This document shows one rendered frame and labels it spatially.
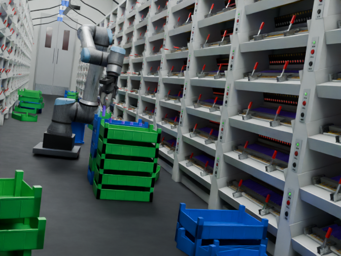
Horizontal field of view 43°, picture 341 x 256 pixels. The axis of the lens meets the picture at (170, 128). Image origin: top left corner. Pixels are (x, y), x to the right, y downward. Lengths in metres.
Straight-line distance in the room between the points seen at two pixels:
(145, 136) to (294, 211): 0.95
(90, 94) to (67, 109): 0.21
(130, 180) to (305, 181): 1.01
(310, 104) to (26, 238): 1.05
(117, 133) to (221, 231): 0.84
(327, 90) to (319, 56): 0.13
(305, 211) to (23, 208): 1.00
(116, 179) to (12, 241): 1.18
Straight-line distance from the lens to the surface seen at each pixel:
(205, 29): 2.95
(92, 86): 3.33
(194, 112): 2.76
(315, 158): 1.67
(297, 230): 1.71
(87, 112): 3.36
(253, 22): 2.31
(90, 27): 3.26
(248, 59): 2.28
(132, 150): 2.29
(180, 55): 3.18
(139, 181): 2.33
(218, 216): 1.91
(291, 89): 1.78
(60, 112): 3.34
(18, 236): 1.20
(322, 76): 1.65
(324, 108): 1.66
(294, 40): 1.82
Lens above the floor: 0.62
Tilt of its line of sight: 5 degrees down
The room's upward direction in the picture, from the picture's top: 8 degrees clockwise
